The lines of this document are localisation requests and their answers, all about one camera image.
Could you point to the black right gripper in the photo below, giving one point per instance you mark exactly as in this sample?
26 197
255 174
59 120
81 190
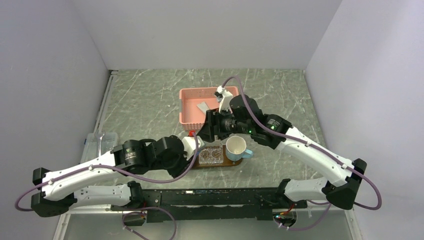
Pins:
212 126

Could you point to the clear textured glass dish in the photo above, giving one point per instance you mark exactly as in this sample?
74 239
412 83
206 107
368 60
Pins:
211 155

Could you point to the white and light-blue mug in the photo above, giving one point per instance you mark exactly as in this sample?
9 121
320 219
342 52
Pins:
236 149

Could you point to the oval wooden tray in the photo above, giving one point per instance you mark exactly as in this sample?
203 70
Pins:
226 163

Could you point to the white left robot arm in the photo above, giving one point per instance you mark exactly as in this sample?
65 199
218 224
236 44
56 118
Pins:
155 161

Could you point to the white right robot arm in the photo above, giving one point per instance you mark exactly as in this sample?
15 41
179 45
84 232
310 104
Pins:
340 179

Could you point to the silver toothpaste tube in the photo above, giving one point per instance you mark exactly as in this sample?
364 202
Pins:
203 107

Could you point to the pink perforated plastic basket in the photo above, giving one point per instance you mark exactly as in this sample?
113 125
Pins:
191 116

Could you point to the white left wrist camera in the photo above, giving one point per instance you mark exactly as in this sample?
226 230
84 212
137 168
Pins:
191 143

